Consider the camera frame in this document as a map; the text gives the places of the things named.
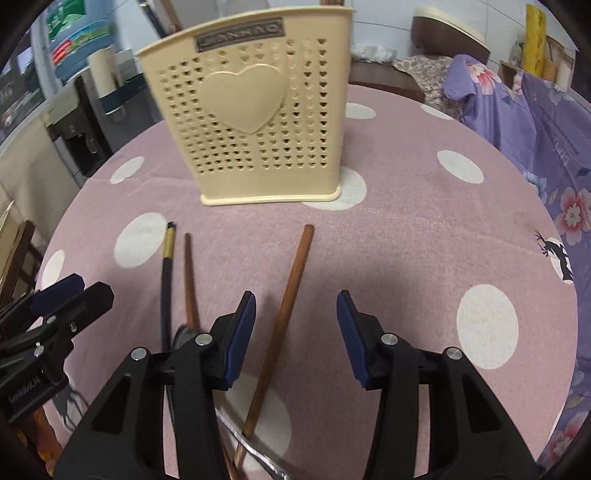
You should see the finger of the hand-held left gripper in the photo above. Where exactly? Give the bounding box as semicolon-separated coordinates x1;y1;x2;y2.
0;281;115;356
0;273;86;330

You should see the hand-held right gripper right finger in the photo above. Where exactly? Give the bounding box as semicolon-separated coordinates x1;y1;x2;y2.
336;290;542;480

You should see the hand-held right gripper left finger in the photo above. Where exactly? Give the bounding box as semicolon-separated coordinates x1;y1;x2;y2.
51;291;257;480

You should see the black chopstick with gold band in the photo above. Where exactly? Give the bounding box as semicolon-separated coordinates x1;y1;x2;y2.
159;222;178;352

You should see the cream plastic utensil holder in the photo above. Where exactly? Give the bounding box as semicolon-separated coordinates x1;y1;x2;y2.
137;6;357;208

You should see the person's left forearm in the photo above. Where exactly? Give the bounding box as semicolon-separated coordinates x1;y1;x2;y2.
14;408;63;467

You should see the brown wooden stand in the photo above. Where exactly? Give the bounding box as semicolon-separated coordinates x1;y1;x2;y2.
0;200;44;310

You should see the pink polka dot tablecloth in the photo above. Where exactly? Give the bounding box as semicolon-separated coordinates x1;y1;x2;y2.
36;82;580;480

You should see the grey water dispenser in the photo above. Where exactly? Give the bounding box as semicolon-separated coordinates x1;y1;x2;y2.
46;74;116;178

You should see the dark blue cup tray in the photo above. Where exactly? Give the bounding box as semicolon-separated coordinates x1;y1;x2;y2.
99;74;151;115

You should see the white paper cup sleeve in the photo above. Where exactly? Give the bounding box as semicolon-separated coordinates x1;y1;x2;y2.
88;48;122;109

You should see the blue water bottle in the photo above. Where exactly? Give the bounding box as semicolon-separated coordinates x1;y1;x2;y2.
44;0;118;84

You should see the wooden counter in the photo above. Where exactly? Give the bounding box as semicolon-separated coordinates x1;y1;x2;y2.
348;60;426;103

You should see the purple floral cloth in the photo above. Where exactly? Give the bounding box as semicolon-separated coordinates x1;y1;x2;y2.
442;53;591;474

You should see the brown floral cloth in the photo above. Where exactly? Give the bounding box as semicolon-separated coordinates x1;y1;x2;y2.
392;54;465;121

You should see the white cloth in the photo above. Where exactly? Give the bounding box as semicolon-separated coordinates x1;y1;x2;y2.
350;42;395;63

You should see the brown rice cooker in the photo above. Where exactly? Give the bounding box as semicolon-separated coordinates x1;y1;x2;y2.
411;6;491;65

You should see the glass jar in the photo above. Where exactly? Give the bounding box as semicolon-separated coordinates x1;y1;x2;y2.
545;36;577;88

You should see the yellow roll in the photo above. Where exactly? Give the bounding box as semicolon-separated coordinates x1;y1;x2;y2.
524;4;548;77

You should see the black cable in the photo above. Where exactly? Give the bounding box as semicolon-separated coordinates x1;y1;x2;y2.
60;385;88;428

